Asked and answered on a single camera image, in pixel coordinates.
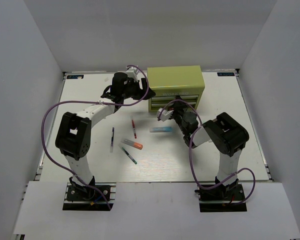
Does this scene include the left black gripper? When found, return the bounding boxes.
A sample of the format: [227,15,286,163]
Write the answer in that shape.
[121,78,156,101]

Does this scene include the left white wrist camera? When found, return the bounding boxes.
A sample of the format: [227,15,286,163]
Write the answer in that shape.
[125,66,139,81]

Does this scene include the purple cable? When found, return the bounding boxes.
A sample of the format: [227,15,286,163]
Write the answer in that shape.
[41,64,150,210]
[156,99,256,207]

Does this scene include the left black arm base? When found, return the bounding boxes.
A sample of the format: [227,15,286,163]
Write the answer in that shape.
[62,182,116,212]

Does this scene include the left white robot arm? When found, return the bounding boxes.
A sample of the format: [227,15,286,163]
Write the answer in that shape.
[55,69,156,200]

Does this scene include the orange capped highlighter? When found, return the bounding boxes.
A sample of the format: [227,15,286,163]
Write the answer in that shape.
[120,137,143,150]

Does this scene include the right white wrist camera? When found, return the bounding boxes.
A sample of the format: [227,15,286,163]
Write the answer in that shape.
[156,108,174,122]

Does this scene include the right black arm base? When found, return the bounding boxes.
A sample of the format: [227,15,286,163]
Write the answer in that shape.
[194,184,247,213]

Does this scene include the blue capped highlighter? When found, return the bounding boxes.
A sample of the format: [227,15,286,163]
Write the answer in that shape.
[149,126,173,133]

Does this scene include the green pen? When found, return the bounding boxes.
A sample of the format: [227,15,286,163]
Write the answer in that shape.
[118,144,138,165]

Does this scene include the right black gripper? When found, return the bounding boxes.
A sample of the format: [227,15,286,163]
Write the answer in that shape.
[167,95,189,135]

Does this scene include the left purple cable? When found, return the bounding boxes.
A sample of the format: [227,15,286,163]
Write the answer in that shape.
[41,64,150,210]

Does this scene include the blue pen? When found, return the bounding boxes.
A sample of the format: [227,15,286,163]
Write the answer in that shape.
[109,127,115,153]

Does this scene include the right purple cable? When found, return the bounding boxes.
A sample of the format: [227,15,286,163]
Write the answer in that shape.
[156,99,256,207]

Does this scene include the red pen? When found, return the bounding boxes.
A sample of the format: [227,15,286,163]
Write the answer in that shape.
[131,119,137,139]

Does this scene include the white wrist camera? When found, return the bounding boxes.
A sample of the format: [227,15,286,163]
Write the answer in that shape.
[125,66,139,81]
[156,108,174,122]

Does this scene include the green metal drawer toolbox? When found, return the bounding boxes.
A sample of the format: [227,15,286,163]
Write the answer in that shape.
[147,65,205,112]

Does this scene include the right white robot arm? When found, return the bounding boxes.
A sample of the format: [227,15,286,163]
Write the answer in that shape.
[167,96,250,200]

